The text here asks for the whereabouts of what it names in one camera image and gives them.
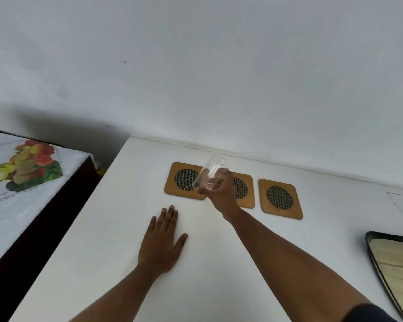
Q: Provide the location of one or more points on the person's left thumb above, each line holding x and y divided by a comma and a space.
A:
182, 243

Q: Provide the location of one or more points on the fruit print white tablecloth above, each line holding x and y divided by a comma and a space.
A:
16, 184

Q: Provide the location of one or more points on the person's left little finger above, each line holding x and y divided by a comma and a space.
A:
151, 228

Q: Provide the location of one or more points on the person's left hand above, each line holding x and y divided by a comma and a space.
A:
159, 248

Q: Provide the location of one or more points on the person's left forearm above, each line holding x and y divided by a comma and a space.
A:
121, 295

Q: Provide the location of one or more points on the person's right thumb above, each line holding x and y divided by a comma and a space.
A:
206, 192

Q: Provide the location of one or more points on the clear drinking glass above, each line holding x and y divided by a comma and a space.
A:
211, 174

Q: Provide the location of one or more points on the person's left middle finger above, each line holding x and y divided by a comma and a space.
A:
169, 221

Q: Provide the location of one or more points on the black rimmed tray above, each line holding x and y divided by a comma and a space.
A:
394, 268

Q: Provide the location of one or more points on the dark wooden side table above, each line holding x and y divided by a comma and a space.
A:
37, 231

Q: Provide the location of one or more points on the small yellow object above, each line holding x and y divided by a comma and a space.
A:
102, 171

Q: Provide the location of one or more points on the dark shirt sleeve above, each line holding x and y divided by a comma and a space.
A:
369, 314

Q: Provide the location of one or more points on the person's right forearm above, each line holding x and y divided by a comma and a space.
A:
288, 264

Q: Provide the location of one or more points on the person's right hand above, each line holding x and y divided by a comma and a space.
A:
225, 197

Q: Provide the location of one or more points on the square wooden mesh coaster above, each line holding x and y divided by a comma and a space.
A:
244, 191
181, 179
280, 198

